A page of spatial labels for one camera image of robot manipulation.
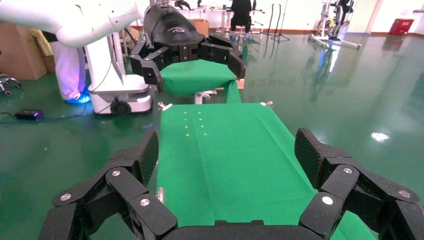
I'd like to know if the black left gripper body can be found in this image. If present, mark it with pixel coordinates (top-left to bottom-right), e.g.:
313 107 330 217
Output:
143 3 207 66

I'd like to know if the large green table cloth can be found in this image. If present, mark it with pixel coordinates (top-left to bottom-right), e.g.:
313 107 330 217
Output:
154 102 377 240

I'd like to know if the white robot column and base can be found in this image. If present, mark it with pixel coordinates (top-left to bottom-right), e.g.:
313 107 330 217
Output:
84 31 154 116

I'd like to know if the small green table cloth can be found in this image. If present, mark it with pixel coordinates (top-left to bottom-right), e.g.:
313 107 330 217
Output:
159 58 243 105

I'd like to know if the black tripod stand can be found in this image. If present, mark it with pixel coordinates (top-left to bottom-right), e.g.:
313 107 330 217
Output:
269 0 291 42

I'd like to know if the white metal frame rig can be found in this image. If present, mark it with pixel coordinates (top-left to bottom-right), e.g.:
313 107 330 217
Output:
308 0 363 51

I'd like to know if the red box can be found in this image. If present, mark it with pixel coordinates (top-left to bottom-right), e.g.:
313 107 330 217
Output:
388 18 415 37

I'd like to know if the small brown storage box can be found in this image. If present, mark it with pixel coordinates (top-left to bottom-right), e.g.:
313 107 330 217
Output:
188 18 210 38

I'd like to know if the black power adapter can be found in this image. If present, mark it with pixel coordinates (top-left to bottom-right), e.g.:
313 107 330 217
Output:
14 109 45 121

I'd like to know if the person in white trousers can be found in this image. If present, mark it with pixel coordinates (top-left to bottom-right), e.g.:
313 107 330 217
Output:
41 30 92 105

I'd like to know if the thin black floor cable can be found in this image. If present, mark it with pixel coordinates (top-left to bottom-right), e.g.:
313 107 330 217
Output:
0 96 115 125

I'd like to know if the office chair wheel base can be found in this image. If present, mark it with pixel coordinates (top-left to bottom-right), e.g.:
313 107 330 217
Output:
0 73 22 96

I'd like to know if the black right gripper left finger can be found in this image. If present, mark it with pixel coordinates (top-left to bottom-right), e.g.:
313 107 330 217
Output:
38 129 179 240

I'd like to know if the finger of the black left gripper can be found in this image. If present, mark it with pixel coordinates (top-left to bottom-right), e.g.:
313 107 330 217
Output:
198 32 248 81
128 40 171 94

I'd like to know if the large brown cardboard box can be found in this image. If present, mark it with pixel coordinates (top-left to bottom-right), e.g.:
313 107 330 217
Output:
0 21 56 81

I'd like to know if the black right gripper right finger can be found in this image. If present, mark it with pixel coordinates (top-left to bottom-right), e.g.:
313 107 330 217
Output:
294 127 424 240

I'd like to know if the seated person in black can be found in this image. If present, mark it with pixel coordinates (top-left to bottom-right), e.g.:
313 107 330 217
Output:
229 0 254 34

